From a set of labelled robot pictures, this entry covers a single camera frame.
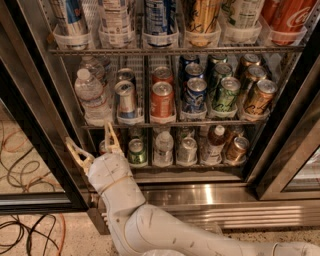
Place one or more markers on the clear water bottle behind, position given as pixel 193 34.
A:
pixel 95 68

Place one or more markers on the orange soda can front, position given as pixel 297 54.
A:
pixel 162 97

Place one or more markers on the brown tea bottle bottom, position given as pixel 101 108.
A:
pixel 213 146

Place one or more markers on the orange soda can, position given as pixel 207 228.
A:
pixel 162 97
pixel 162 74

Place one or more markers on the white labelled bottle top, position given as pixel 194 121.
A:
pixel 115 19

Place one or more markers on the clear water bottle front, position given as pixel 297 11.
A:
pixel 93 98

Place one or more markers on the gold can middle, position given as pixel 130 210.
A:
pixel 252 74

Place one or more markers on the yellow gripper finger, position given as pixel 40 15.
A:
pixel 111 138
pixel 81 157

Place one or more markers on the red coca-cola bottle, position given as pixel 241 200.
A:
pixel 286 19

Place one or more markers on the green can bottom shelf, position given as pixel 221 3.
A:
pixel 137 152

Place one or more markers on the blue can middle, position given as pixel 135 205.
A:
pixel 193 70

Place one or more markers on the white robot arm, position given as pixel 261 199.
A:
pixel 137 227

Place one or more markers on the steel fridge base grille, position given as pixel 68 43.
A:
pixel 229 206

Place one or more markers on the clear plastic bin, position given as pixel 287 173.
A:
pixel 163 252

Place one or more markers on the red can bottom shelf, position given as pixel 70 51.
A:
pixel 102 147

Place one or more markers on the green can middle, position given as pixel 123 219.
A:
pixel 220 71

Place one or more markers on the gold tall can top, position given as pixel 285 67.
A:
pixel 200 20

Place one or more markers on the orange soda can behind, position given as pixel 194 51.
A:
pixel 162 74

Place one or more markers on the gold can front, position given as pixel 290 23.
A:
pixel 259 97

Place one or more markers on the blue can back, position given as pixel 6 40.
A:
pixel 184 60

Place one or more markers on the silver blue can front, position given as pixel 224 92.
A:
pixel 126 99

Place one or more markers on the gold can back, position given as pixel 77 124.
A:
pixel 248 59

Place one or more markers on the clear water bottle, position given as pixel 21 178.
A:
pixel 93 98
pixel 95 68

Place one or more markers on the silver blue can behind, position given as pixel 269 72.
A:
pixel 125 74

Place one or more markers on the right fridge glass door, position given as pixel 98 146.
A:
pixel 295 139

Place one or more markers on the silver blue tall can top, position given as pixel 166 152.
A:
pixel 70 17

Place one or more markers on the silver can bottom shelf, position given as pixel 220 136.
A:
pixel 187 151

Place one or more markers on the green can back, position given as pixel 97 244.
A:
pixel 213 59

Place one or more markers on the bronze can bottom shelf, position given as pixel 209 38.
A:
pixel 237 149

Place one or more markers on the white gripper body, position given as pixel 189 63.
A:
pixel 106 172

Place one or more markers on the green white bottle top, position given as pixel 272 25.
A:
pixel 242 14

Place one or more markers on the blue white can top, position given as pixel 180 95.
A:
pixel 160 17

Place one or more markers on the fridge glass door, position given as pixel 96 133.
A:
pixel 37 92
pixel 295 139

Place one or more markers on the left fridge glass door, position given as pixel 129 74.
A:
pixel 37 92

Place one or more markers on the green can front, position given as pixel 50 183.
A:
pixel 226 94

